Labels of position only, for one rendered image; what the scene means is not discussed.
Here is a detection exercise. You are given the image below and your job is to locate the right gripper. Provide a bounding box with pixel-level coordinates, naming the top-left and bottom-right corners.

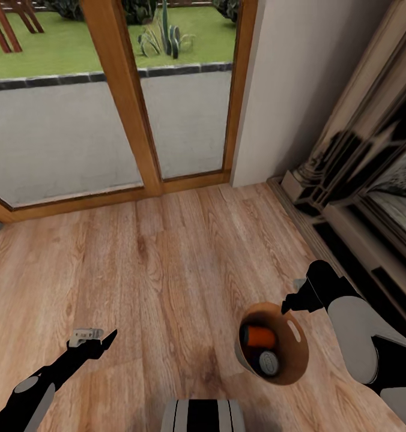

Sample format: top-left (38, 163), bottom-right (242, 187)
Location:
top-left (281, 286), bottom-right (323, 315)

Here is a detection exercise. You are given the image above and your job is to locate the robot trunk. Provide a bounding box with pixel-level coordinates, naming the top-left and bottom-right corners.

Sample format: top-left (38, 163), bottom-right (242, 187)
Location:
top-left (161, 399), bottom-right (246, 432)

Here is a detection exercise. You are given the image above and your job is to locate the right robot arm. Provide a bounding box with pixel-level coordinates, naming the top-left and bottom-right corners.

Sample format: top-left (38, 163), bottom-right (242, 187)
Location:
top-left (281, 260), bottom-right (406, 425)

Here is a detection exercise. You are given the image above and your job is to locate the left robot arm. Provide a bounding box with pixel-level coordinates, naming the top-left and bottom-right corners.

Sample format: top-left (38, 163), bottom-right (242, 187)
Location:
top-left (0, 328), bottom-right (118, 432)

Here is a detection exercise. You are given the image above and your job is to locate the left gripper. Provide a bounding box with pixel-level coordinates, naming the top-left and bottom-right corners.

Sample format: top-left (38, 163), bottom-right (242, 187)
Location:
top-left (60, 329), bottom-right (118, 373)

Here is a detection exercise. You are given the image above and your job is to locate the trash can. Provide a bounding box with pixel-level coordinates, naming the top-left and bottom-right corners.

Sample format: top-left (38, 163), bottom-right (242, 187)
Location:
top-left (235, 302), bottom-right (309, 386)

